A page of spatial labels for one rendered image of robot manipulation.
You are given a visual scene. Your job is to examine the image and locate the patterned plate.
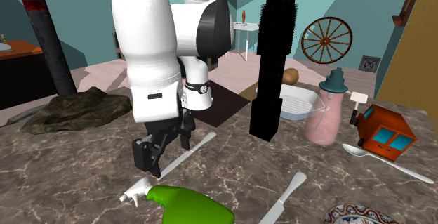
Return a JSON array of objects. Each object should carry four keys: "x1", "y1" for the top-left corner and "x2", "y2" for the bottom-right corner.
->
[{"x1": 321, "y1": 203, "x2": 400, "y2": 224}]

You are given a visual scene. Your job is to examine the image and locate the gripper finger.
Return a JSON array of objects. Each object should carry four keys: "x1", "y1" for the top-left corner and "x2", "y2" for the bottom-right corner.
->
[
  {"x1": 179, "y1": 108, "x2": 197, "y2": 150},
  {"x1": 132, "y1": 132, "x2": 164, "y2": 178}
]

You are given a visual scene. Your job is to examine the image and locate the white baking dish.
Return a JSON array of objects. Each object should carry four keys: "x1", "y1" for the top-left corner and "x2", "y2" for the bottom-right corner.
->
[{"x1": 255, "y1": 84, "x2": 321, "y2": 122}]

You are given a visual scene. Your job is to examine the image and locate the brown wooden wall shelf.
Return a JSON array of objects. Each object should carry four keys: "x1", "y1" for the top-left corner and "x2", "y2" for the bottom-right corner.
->
[{"x1": 392, "y1": 0, "x2": 427, "y2": 27}]

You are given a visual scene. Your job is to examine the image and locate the long white knife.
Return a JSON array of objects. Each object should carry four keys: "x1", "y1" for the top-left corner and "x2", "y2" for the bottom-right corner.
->
[{"x1": 159, "y1": 131, "x2": 218, "y2": 180}]

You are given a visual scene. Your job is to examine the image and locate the white spoon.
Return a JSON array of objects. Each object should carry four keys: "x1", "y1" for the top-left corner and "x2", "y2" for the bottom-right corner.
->
[{"x1": 342, "y1": 143, "x2": 435, "y2": 185}]

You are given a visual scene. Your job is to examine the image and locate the dark post with red band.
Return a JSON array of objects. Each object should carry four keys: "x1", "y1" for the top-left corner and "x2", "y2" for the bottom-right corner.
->
[{"x1": 14, "y1": 0, "x2": 78, "y2": 96}]

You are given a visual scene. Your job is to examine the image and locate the pink bottle with teal cap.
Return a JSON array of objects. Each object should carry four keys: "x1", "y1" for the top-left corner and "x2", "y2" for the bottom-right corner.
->
[{"x1": 304, "y1": 67, "x2": 349, "y2": 147}]

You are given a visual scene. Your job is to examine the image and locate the grey wall plaque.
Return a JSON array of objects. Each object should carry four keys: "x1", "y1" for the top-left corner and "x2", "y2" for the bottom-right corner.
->
[{"x1": 358, "y1": 55, "x2": 382, "y2": 74}]

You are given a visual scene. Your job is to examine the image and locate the brown potato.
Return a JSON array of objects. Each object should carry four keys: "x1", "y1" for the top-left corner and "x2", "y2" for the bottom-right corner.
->
[{"x1": 281, "y1": 67, "x2": 300, "y2": 86}]

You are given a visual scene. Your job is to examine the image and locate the white spatula with black handle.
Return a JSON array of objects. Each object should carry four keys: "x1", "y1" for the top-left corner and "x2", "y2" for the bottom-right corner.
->
[{"x1": 349, "y1": 91, "x2": 369, "y2": 126}]

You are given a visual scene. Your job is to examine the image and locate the green spray bottle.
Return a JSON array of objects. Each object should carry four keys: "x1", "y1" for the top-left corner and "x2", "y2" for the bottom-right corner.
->
[{"x1": 119, "y1": 176, "x2": 236, "y2": 224}]

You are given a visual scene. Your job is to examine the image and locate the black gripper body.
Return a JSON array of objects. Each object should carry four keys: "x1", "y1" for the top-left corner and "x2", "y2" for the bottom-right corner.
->
[{"x1": 143, "y1": 108, "x2": 187, "y2": 149}]

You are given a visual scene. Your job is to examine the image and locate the orange toy van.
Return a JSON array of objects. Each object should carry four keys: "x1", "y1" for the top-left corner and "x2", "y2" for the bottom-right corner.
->
[{"x1": 355, "y1": 104, "x2": 418, "y2": 163}]

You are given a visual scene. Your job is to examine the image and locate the tall black fuzzy column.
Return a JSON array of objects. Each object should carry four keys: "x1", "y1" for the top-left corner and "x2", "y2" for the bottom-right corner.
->
[{"x1": 248, "y1": 0, "x2": 300, "y2": 143}]

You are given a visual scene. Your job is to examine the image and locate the dark desk with orange top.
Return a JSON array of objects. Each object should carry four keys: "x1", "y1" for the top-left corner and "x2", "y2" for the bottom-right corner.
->
[{"x1": 0, "y1": 33, "x2": 58, "y2": 111}]

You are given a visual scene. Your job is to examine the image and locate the mossy dark rock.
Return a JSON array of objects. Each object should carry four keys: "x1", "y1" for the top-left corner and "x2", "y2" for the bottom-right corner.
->
[{"x1": 20, "y1": 86, "x2": 133, "y2": 136}]

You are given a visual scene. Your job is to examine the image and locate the small white side table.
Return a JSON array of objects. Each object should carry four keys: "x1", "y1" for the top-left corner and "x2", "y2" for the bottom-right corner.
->
[{"x1": 232, "y1": 10, "x2": 260, "y2": 62}]

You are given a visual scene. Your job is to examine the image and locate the wooden wagon wheel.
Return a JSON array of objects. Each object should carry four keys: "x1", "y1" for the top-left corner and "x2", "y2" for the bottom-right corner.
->
[{"x1": 300, "y1": 16, "x2": 354, "y2": 65}]

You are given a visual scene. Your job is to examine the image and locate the short white knife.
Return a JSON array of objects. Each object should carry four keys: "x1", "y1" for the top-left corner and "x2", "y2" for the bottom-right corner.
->
[{"x1": 258, "y1": 171, "x2": 307, "y2": 224}]

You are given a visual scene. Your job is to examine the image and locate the dark robot stand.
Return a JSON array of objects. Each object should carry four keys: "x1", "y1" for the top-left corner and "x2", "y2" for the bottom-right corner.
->
[{"x1": 192, "y1": 80, "x2": 251, "y2": 129}]

